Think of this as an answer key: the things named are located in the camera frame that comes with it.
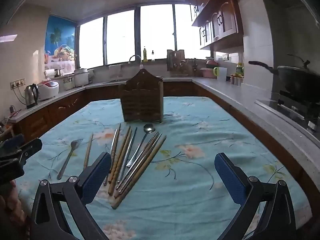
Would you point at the black wok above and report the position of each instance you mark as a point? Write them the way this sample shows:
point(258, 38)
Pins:
point(297, 80)

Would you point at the wooden upper cabinets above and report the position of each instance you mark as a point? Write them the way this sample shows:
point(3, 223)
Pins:
point(220, 17)

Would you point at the white cooking pot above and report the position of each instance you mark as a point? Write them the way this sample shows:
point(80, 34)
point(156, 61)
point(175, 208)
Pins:
point(81, 78)

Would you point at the floral turquoise tablecloth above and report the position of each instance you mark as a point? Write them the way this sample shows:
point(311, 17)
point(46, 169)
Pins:
point(190, 185)

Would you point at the pink plastic container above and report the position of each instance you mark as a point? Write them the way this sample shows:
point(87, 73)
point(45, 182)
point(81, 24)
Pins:
point(207, 73)

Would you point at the large kitchen window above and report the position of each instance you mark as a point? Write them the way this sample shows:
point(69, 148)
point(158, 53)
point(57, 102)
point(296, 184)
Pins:
point(120, 37)

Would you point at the steel electric kettle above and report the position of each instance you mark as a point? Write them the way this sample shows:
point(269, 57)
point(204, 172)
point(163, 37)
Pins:
point(31, 96)

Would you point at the paper towel roll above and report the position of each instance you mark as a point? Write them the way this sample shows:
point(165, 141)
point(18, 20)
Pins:
point(50, 74)

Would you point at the small clear bottle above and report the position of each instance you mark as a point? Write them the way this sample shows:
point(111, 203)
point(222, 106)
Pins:
point(153, 57)

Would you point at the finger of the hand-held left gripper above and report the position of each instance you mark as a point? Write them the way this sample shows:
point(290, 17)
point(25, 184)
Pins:
point(32, 146)
point(11, 141)

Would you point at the small lidded pot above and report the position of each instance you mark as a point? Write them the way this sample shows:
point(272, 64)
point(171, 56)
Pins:
point(68, 83)

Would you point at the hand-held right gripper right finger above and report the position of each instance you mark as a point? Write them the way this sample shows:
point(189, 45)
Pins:
point(228, 177)

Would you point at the chrome sink faucet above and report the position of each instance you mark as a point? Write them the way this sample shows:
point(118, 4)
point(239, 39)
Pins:
point(136, 56)

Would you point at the yellow cooking oil bottle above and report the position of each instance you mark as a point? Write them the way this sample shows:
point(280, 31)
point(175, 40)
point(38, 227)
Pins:
point(239, 70)

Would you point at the wooden base cabinets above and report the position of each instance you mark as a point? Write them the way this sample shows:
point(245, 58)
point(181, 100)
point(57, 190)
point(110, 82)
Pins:
point(65, 107)

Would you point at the fruit and palm wall poster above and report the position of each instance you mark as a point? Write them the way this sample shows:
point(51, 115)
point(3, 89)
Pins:
point(60, 35)

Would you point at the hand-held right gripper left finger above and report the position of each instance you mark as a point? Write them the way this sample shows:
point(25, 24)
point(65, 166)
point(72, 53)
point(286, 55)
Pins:
point(96, 177)

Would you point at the person's left hand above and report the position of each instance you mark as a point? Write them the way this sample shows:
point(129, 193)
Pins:
point(11, 202)

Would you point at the gas stove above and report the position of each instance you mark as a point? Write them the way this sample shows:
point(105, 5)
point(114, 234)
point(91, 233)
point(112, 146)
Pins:
point(292, 110)

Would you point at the white and red rice cooker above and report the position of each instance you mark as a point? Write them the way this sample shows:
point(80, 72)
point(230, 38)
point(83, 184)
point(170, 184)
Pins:
point(50, 90)

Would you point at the metal fork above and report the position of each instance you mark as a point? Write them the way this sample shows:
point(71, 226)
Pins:
point(71, 148)

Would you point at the grey kitchen counter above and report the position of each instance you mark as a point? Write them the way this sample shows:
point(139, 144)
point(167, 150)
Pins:
point(250, 105)

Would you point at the yellow dish soap bottle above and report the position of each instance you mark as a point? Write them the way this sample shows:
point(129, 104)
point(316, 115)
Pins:
point(145, 55)

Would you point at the ceiling light panel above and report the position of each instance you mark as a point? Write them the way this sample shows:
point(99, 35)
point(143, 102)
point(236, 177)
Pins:
point(7, 38)

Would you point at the pink lidded pot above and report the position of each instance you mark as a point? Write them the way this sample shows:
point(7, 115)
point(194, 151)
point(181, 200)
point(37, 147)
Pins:
point(211, 63)

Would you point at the small wall socket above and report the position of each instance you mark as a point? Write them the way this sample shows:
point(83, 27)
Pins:
point(225, 57)

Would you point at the row of spice jars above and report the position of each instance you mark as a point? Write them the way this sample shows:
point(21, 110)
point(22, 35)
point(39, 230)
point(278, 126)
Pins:
point(236, 80)

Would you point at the wooden cutting board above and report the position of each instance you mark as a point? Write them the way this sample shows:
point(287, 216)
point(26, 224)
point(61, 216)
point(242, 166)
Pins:
point(175, 62)

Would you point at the metal spoon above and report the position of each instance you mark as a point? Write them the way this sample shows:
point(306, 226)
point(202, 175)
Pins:
point(149, 128)

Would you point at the white dish cloth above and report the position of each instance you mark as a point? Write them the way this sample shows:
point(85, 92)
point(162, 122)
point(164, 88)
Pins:
point(115, 71)

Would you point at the wall socket strip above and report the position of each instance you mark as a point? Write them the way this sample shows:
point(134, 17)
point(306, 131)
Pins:
point(18, 83)

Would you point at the wooden utensil holder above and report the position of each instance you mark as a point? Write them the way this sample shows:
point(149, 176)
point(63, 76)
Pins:
point(141, 100)

